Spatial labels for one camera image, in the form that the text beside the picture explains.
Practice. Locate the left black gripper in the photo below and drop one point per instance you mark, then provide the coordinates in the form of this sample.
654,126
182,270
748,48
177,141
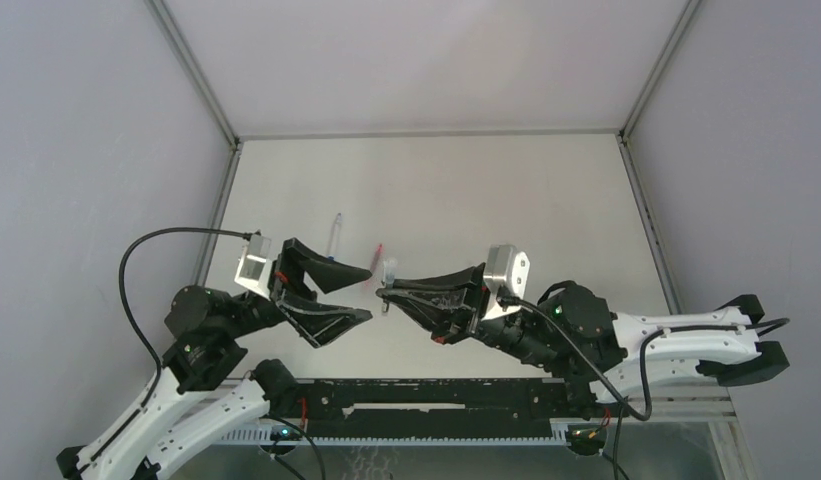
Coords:
321,322

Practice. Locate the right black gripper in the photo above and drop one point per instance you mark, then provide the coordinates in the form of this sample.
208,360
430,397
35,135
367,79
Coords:
447,323

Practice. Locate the pink gel pen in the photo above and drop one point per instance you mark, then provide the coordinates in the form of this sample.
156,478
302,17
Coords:
374,263

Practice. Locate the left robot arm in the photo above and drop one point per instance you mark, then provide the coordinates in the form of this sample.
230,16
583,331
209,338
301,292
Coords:
166,424

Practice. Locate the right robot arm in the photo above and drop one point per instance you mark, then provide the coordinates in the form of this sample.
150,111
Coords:
602,356

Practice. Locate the blue capped white marker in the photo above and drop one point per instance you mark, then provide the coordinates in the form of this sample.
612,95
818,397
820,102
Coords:
334,236

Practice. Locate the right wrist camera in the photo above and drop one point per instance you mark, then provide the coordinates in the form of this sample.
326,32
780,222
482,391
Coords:
505,275

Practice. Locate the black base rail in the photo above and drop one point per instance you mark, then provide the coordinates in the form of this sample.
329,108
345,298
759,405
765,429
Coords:
436,409

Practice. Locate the white cable tray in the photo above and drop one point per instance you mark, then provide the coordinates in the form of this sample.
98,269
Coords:
262,435

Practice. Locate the aluminium frame right post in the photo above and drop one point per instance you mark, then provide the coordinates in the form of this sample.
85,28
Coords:
624,139

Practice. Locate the aluminium frame post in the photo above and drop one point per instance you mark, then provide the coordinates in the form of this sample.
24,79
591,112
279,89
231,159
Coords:
165,18
624,139

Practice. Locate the aluminium frame back rail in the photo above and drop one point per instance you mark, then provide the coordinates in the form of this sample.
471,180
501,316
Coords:
433,134

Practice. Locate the aluminium frame left post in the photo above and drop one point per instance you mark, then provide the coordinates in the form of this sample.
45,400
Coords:
165,18

